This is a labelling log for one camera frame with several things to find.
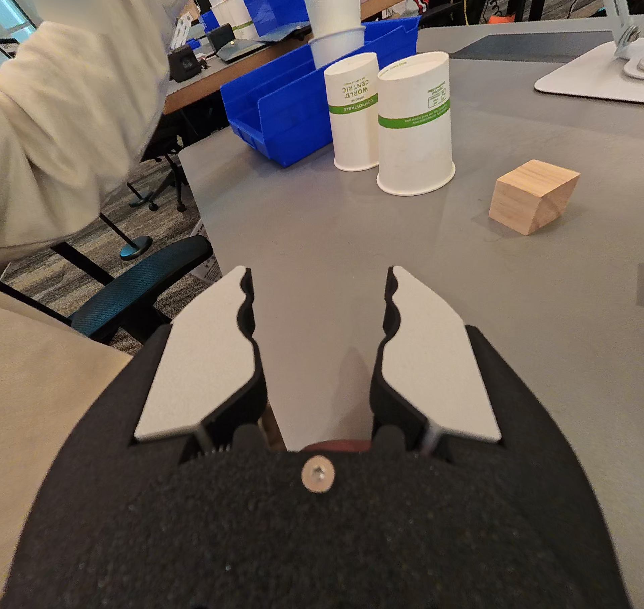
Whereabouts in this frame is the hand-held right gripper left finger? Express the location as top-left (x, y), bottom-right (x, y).
top-left (133, 266), bottom-right (267, 456)

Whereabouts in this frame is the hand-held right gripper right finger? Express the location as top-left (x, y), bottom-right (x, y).
top-left (370, 265), bottom-right (503, 457)

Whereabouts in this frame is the person's beige hoodie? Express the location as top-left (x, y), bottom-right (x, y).
top-left (0, 292), bottom-right (134, 585)

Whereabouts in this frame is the wooden cube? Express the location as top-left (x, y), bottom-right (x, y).
top-left (488, 160), bottom-right (581, 237)

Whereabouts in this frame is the black stanchion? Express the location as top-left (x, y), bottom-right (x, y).
top-left (98, 212), bottom-right (154, 262)

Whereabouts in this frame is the black device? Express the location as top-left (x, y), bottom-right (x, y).
top-left (207, 25), bottom-right (255, 64)
top-left (167, 47), bottom-right (203, 83)

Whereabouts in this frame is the wooden desk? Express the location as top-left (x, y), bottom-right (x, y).
top-left (163, 0), bottom-right (418, 114)

